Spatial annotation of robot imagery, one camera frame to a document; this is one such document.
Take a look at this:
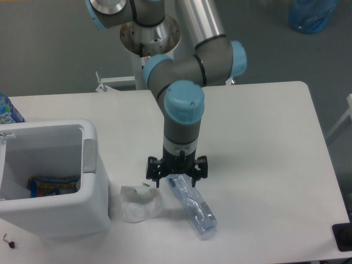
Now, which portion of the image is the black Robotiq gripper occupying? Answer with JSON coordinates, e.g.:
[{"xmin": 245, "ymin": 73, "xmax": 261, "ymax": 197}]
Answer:
[{"xmin": 146, "ymin": 139, "xmax": 208, "ymax": 188}]

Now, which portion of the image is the crushed clear plastic bottle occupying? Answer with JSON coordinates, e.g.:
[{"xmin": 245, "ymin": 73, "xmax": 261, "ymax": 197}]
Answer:
[{"xmin": 166, "ymin": 174, "xmax": 218, "ymax": 240}]

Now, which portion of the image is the white paper wrapper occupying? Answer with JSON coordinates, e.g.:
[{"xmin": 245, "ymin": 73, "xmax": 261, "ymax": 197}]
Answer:
[{"xmin": 120, "ymin": 185, "xmax": 164, "ymax": 223}]

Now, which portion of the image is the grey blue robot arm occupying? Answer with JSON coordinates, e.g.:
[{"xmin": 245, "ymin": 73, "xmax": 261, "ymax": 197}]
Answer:
[{"xmin": 86, "ymin": 1, "xmax": 247, "ymax": 184}]

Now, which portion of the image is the white plastic trash can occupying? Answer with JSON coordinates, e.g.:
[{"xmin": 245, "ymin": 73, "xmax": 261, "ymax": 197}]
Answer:
[{"xmin": 1, "ymin": 119, "xmax": 111, "ymax": 238}]

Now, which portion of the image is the colourful snack wrapper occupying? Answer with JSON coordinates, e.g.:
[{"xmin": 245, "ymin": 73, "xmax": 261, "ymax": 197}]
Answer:
[{"xmin": 27, "ymin": 176, "xmax": 80, "ymax": 197}]

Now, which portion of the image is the blue labelled bottle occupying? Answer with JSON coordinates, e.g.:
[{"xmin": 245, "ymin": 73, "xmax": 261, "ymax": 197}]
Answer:
[{"xmin": 1, "ymin": 93, "xmax": 25, "ymax": 124}]

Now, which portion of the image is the black device at edge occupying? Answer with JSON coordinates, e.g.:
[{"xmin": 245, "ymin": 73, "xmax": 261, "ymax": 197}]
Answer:
[{"xmin": 332, "ymin": 223, "xmax": 351, "ymax": 252}]

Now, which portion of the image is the blue plastic bag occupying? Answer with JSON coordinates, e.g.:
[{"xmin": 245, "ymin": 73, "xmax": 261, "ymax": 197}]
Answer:
[{"xmin": 288, "ymin": 0, "xmax": 339, "ymax": 34}]

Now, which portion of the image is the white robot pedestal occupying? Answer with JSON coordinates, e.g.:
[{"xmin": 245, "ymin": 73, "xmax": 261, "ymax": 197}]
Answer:
[{"xmin": 95, "ymin": 15, "xmax": 237, "ymax": 93}]

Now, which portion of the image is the white furniture frame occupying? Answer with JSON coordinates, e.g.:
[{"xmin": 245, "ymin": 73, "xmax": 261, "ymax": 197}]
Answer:
[{"xmin": 325, "ymin": 94, "xmax": 351, "ymax": 145}]

